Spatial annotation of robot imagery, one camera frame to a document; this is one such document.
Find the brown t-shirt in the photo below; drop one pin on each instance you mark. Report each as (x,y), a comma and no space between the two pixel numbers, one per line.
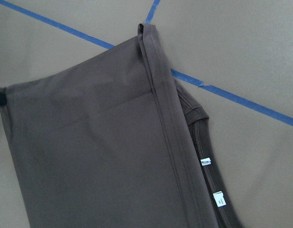
(115,142)

